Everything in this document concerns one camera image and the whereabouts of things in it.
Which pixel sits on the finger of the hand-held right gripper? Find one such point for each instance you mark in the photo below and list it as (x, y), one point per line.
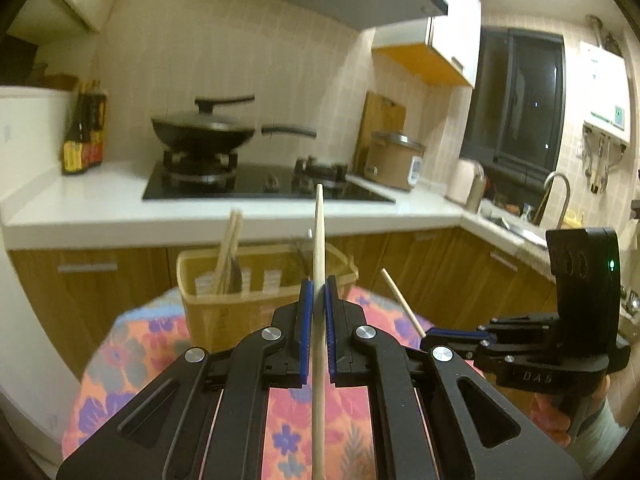
(450, 342)
(460, 333)

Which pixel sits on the beige rice cooker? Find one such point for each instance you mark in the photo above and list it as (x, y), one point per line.
(390, 165)

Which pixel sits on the floral printed cloth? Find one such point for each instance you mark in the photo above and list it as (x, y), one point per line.
(125, 360)

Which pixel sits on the dark sauce bottle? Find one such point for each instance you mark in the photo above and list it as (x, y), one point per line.
(98, 135)
(74, 152)

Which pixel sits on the person's right hand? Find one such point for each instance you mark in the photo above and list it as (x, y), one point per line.
(547, 420)

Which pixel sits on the wooden cutting board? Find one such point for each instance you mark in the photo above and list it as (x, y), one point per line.
(375, 115)

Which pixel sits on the black glass gas stove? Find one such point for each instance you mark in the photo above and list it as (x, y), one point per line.
(260, 190)

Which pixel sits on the dark framed window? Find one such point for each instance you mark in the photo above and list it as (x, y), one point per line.
(515, 100)

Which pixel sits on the white kitchen countertop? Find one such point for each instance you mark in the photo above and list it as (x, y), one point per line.
(75, 200)

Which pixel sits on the white water heater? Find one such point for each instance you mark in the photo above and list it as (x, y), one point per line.
(602, 90)

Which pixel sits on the metal flue pipe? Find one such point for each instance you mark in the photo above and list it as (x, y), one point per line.
(595, 30)

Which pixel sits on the white appliance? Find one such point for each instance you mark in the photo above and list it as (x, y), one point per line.
(30, 335)

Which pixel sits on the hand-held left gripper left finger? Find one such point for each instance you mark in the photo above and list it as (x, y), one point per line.
(306, 330)

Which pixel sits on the black wok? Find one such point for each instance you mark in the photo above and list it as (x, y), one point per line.
(200, 141)

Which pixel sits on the pale wooden chopstick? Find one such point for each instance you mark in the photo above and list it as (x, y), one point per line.
(400, 300)
(226, 242)
(318, 240)
(235, 242)

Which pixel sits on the beige slotted utensil basket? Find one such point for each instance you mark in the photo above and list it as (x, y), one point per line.
(235, 320)

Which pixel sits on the pale pink kettle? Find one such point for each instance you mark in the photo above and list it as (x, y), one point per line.
(462, 182)

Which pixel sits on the person's right forearm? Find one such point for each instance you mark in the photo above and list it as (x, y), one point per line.
(605, 435)

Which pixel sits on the black wok lid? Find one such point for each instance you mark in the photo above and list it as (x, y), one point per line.
(210, 122)

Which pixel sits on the wooden cabinet door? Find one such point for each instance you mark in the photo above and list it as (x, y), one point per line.
(100, 320)
(500, 300)
(430, 280)

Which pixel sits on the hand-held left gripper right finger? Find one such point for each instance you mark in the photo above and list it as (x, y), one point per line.
(331, 330)

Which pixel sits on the steel sink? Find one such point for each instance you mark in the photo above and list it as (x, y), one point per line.
(520, 234)

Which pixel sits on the curved steel faucet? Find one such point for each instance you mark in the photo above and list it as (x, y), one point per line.
(563, 182)

